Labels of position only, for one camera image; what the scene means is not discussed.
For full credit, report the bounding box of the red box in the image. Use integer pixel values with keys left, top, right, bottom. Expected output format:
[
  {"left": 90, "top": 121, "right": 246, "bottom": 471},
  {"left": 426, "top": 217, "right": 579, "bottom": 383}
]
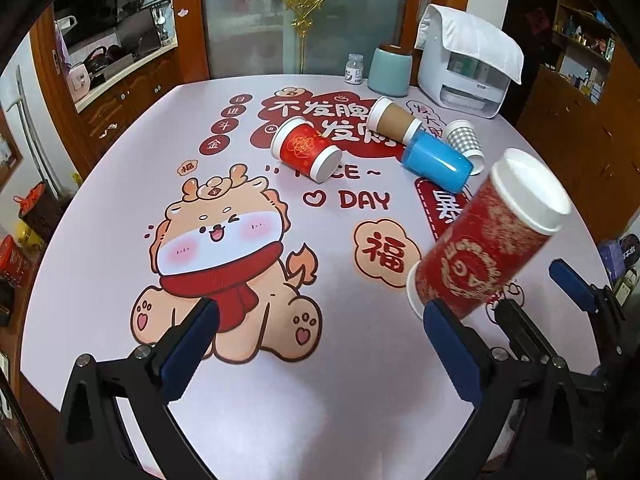
[{"left": 0, "top": 236, "right": 32, "bottom": 288}]

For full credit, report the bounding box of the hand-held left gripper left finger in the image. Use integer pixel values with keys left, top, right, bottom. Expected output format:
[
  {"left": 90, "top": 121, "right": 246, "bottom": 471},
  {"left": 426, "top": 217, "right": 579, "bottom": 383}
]
[{"left": 55, "top": 297, "right": 221, "bottom": 480}]

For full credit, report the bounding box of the printed cartoon table cover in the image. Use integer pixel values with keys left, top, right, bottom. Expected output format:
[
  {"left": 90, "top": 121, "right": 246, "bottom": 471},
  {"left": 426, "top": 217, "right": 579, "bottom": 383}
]
[{"left": 20, "top": 77, "right": 617, "bottom": 480}]

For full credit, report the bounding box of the short red paper cup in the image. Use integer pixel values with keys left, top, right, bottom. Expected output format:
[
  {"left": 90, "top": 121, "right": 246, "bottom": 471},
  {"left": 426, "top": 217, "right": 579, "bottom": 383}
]
[{"left": 271, "top": 117, "right": 342, "bottom": 183}]

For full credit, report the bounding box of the wooden side cabinet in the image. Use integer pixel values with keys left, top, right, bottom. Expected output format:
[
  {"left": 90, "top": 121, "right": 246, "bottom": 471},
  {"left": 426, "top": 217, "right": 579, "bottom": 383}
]
[{"left": 515, "top": 62, "right": 640, "bottom": 243}]

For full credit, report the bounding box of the small white bottle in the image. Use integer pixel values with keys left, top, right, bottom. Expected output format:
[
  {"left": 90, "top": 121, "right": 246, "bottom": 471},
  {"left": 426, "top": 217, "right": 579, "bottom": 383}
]
[{"left": 344, "top": 53, "right": 365, "bottom": 86}]

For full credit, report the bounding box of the white folded cloth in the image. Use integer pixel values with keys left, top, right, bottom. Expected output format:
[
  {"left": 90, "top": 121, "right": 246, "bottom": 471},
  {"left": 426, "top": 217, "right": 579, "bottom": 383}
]
[{"left": 414, "top": 3, "right": 525, "bottom": 86}]

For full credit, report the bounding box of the orange bag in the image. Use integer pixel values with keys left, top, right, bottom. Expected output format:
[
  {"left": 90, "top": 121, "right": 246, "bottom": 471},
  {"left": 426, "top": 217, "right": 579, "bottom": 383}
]
[{"left": 14, "top": 184, "right": 51, "bottom": 213}]

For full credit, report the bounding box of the blue cup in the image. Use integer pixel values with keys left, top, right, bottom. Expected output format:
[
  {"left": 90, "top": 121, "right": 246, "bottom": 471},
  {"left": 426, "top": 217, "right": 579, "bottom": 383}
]
[{"left": 402, "top": 130, "right": 474, "bottom": 192}]

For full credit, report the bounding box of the white countertop appliance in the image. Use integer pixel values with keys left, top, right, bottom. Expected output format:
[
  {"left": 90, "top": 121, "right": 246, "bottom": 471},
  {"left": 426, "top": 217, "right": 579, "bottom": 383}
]
[{"left": 416, "top": 4, "right": 512, "bottom": 120}]

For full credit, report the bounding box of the wooden kitchen cabinet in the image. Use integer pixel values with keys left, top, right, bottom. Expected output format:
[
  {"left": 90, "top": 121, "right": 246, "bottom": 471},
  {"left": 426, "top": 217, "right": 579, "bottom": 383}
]
[{"left": 29, "top": 7, "right": 211, "bottom": 143}]

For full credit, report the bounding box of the grey checkered paper cup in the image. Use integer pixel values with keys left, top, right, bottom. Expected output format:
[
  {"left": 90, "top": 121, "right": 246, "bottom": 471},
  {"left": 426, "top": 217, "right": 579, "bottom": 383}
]
[{"left": 444, "top": 119, "right": 486, "bottom": 175}]

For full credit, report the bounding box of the brown paper cup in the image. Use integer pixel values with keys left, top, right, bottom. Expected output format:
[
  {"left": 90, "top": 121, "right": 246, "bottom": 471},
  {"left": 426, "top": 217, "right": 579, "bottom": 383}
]
[{"left": 367, "top": 96, "right": 424, "bottom": 144}]

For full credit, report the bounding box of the glass door with gold ornament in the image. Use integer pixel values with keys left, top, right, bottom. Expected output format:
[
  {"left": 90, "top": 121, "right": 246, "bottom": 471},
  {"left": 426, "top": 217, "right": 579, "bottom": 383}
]
[{"left": 200, "top": 0, "right": 412, "bottom": 84}]

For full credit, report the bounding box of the tall red gold-print paper cup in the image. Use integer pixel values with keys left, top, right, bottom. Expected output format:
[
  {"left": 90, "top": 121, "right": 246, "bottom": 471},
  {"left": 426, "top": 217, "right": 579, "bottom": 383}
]
[{"left": 406, "top": 147, "right": 574, "bottom": 322}]

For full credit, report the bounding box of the teal canister with brown lid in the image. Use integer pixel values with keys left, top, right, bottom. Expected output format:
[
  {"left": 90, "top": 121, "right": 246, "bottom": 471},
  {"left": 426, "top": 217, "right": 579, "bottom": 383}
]
[{"left": 368, "top": 43, "right": 414, "bottom": 99}]

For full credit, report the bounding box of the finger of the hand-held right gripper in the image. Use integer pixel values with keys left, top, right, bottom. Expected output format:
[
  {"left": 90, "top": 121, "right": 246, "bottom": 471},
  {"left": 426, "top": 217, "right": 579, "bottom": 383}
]
[
  {"left": 494, "top": 298, "right": 601, "bottom": 392},
  {"left": 548, "top": 258, "right": 629, "bottom": 346}
]

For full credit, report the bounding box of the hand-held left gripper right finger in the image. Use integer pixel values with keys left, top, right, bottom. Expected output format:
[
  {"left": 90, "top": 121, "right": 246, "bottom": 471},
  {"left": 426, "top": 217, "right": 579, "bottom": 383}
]
[{"left": 423, "top": 298, "right": 589, "bottom": 480}]

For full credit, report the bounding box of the wooden shelf with small items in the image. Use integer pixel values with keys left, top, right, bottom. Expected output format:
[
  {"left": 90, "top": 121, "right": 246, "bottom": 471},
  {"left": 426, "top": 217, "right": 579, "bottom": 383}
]
[{"left": 549, "top": 0, "right": 622, "bottom": 107}]

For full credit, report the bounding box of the blue box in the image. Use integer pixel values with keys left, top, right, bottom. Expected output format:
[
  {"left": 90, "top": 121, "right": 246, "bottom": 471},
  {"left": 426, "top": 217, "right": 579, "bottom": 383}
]
[{"left": 596, "top": 236, "right": 640, "bottom": 282}]

